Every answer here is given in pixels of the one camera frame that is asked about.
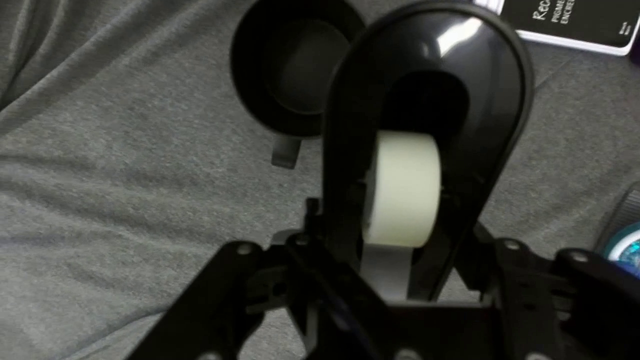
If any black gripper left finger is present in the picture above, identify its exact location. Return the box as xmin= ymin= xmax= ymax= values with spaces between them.
xmin=126 ymin=199 xmax=392 ymax=360

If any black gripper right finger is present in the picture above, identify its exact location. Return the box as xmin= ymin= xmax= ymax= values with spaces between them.
xmin=465 ymin=224 xmax=640 ymax=360

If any black cup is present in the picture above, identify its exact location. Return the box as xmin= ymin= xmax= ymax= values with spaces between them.
xmin=228 ymin=0 xmax=368 ymax=141

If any blue white ribbon ball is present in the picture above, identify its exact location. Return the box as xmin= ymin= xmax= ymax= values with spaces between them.
xmin=596 ymin=218 xmax=640 ymax=270

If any black tape dispenser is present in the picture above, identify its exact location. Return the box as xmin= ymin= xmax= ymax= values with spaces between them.
xmin=303 ymin=0 xmax=539 ymax=304

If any gray table cloth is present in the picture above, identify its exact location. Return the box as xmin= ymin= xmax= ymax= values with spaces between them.
xmin=0 ymin=0 xmax=640 ymax=360

